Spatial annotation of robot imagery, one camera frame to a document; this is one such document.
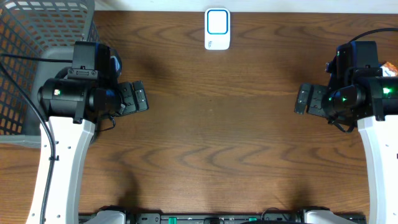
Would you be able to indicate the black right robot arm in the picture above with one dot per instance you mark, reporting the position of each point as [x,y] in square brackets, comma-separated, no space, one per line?
[360,96]

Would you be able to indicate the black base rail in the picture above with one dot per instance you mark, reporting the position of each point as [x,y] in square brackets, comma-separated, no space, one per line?
[155,218]

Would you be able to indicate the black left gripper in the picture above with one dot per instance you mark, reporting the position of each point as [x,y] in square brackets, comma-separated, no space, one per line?
[134,96]

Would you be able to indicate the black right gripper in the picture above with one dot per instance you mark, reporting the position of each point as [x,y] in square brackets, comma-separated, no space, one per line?
[311,99]

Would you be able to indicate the white barcode scanner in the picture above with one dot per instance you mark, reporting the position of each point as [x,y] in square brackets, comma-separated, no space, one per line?
[217,29]

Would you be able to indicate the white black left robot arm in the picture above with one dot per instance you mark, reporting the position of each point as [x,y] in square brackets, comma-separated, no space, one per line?
[72,103]

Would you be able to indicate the dark grey plastic mesh basket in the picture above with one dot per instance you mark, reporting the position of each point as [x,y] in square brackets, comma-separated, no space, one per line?
[40,35]

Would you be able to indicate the orange snack packet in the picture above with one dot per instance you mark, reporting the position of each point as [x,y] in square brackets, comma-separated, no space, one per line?
[389,70]

